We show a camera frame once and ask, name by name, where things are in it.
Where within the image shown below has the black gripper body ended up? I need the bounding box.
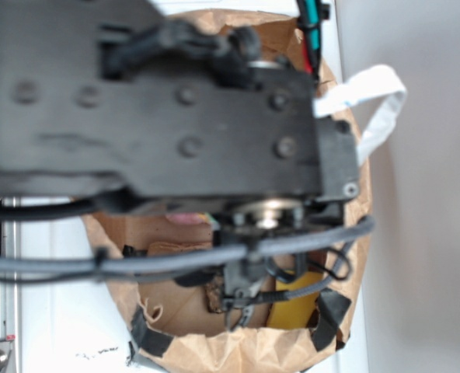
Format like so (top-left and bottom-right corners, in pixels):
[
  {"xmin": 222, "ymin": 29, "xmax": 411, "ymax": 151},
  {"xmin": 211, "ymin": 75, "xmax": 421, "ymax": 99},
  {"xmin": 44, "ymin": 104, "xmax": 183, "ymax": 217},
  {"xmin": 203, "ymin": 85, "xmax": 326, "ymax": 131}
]
[{"xmin": 217, "ymin": 200, "xmax": 350, "ymax": 330}]

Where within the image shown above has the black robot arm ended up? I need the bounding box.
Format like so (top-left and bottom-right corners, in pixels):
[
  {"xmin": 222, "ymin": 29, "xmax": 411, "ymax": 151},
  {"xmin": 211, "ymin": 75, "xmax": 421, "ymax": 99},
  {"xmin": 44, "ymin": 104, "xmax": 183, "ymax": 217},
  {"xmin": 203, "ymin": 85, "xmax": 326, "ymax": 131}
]
[{"xmin": 0, "ymin": 1, "xmax": 359, "ymax": 329}]

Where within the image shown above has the pink plush bunny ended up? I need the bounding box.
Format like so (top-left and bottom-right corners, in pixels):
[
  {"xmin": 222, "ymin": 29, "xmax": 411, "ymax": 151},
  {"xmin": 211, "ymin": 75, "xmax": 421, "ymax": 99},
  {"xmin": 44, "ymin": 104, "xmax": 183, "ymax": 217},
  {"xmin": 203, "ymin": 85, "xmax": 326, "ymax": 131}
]
[{"xmin": 166, "ymin": 213, "xmax": 207, "ymax": 225}]

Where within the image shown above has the brown rock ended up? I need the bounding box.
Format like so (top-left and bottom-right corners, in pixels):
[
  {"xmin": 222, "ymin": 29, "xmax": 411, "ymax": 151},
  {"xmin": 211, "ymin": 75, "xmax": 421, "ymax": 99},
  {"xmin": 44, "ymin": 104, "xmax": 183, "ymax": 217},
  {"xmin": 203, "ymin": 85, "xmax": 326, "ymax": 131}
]
[{"xmin": 204, "ymin": 276, "xmax": 224, "ymax": 314}]

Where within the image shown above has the yellow sponge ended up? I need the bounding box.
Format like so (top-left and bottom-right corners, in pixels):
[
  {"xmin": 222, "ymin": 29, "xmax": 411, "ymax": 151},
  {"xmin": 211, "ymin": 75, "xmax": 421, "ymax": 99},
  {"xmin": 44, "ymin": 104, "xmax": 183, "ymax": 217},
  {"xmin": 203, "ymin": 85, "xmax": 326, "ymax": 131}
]
[{"xmin": 267, "ymin": 272, "xmax": 323, "ymax": 329}]

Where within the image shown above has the brown paper bag box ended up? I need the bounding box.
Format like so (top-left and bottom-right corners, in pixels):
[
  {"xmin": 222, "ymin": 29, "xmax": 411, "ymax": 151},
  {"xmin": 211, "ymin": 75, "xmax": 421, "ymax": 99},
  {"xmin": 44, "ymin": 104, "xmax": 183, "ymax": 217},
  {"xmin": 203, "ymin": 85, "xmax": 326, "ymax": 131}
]
[{"xmin": 82, "ymin": 9, "xmax": 370, "ymax": 372}]

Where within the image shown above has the white ribbon cable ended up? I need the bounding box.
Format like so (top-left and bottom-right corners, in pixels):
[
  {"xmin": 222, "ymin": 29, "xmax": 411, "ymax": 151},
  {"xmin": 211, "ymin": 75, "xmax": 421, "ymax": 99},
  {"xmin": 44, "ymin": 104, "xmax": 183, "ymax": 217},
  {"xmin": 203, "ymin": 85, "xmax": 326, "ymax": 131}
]
[{"xmin": 313, "ymin": 64, "xmax": 408, "ymax": 164}]

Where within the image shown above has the aluminium frame rail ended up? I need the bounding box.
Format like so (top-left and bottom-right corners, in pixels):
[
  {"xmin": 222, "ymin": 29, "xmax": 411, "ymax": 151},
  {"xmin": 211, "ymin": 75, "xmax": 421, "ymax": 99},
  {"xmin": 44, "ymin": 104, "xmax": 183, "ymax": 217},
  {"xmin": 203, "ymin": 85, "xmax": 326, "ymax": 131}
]
[{"xmin": 0, "ymin": 220, "xmax": 22, "ymax": 372}]

